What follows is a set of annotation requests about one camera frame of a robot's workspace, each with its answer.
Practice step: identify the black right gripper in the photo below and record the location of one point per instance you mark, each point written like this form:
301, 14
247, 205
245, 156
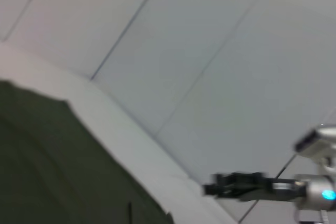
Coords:
283, 188

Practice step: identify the dark green FREE t-shirt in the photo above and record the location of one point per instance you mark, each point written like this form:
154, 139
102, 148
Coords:
65, 161

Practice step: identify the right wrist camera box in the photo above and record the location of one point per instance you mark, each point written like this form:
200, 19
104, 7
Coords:
315, 141

